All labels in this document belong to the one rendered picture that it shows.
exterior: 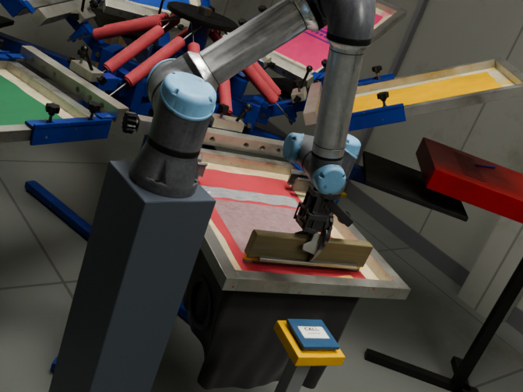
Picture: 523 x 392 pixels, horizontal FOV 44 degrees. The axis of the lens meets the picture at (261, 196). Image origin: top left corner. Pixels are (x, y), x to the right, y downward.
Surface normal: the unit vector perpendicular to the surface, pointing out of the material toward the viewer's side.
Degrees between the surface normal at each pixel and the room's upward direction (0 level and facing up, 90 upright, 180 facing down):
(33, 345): 0
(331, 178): 90
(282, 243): 92
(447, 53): 90
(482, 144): 90
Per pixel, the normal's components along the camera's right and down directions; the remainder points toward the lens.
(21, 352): 0.33, -0.86
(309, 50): -0.03, -0.65
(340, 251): 0.34, 0.53
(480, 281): -0.76, 0.01
